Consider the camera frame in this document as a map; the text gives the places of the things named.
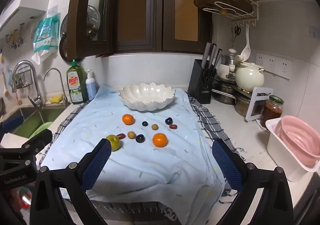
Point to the stainless steel pot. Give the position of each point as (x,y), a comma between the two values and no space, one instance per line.
(242,106)
(223,92)

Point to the white plastic basin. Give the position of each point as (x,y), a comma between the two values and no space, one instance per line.
(277,154)

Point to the brown wooden window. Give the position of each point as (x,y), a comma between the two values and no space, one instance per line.
(160,14)

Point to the green dish soap bottle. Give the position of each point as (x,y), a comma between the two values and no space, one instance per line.
(76,82)

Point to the black kitchen shears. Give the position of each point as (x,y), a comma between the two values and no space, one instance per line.
(207,77)

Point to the blue pump soap bottle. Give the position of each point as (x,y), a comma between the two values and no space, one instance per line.
(91,88)

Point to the black knife block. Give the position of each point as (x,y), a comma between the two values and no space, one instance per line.
(200,82)

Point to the steel steamer plate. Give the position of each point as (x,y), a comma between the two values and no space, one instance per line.
(93,21)

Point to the yellow sponge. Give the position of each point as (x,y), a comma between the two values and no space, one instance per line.
(56,99)

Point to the checked grey cloth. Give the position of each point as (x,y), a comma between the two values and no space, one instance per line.
(210,124)

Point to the red sauce jar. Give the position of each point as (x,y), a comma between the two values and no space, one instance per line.
(272,112)

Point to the steel sink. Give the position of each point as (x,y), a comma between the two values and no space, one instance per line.
(32,117)

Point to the white lidded casserole pot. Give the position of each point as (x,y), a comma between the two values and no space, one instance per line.
(225,72)

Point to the orange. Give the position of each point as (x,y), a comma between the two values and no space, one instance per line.
(128,119)
(159,139)

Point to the round wooden cutting board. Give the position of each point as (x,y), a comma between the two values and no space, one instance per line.
(207,0)

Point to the white wall outlets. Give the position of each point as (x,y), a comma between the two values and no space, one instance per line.
(273,64)

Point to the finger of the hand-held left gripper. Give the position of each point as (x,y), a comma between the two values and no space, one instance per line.
(37,139)
(11,122)

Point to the hanging plastic bag pack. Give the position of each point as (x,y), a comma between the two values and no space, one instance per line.
(46,34)

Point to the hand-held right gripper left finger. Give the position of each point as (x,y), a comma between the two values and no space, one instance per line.
(96,162)

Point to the slim steel faucet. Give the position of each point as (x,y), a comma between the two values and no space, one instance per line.
(64,97)

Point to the small dark grape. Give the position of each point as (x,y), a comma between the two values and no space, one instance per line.
(144,123)

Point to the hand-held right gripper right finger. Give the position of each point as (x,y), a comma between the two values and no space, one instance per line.
(227,165)

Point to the green apple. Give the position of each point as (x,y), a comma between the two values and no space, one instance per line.
(114,141)

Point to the hanging scissors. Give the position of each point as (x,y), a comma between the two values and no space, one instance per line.
(236,31)

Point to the dark plum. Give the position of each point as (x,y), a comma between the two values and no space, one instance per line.
(169,121)
(140,138)

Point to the hanging metal strainer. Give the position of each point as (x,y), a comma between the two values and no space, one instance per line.
(63,39)

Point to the light blue towel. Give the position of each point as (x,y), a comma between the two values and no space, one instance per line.
(150,165)

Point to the cream ceramic pot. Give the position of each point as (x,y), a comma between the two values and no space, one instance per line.
(250,78)

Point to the pink plastic colander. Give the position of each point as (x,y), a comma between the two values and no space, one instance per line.
(300,137)

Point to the white ladle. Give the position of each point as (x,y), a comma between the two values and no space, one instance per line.
(245,51)

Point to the large steel faucet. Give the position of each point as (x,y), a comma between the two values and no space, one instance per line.
(35,99)

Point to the green plastic basin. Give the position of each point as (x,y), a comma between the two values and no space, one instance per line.
(40,129)

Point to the white scalloped bowl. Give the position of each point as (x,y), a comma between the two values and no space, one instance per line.
(146,99)

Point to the red jujube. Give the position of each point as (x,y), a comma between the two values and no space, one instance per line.
(173,126)
(121,136)

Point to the white pot rack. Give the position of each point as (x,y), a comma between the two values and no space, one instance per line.
(260,91)

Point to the brown longan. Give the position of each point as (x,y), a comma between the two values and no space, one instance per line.
(131,135)
(154,126)

